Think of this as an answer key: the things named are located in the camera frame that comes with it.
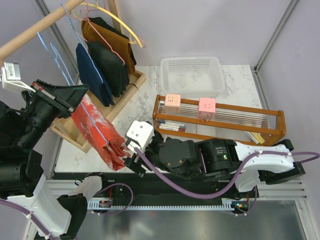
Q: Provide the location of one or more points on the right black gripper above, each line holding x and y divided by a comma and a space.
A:
135, 162

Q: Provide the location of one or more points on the light blue wire hanger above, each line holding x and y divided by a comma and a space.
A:
67, 76

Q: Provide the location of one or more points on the orange wooden rack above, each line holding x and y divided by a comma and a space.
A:
229, 122

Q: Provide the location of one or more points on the brown trousers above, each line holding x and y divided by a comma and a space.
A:
93, 32

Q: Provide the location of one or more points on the navy blue trousers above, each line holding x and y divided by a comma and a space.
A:
101, 91

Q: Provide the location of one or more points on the wooden upright post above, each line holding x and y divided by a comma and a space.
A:
113, 7

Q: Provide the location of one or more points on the wooden rack base tray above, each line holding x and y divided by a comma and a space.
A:
66, 128

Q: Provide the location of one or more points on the red white trousers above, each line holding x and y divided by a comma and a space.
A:
113, 152

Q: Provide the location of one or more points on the black trousers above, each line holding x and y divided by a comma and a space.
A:
111, 66

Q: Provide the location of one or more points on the yellow book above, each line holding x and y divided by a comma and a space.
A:
256, 137

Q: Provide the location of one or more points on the peach cube power socket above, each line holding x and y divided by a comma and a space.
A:
172, 103

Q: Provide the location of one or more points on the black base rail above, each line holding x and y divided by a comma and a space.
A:
151, 191

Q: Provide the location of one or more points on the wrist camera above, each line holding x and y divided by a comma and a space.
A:
11, 78
139, 135

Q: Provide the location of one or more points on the wooden hanging rod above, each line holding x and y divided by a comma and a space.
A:
46, 22

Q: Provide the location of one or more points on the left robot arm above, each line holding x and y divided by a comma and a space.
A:
23, 185

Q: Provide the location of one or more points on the white plastic basket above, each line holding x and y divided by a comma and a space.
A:
192, 77

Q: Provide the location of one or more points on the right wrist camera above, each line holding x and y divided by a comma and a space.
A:
139, 135

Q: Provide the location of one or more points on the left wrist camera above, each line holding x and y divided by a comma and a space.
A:
11, 78

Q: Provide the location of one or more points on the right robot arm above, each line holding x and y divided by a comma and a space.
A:
212, 159

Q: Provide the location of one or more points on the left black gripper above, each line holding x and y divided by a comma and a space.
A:
64, 98

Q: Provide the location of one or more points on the books in rack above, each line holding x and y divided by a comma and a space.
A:
172, 126

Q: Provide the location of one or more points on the pink cube power socket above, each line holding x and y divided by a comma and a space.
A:
206, 108

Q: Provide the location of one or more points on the yellow plastic hanger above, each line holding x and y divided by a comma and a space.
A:
136, 41

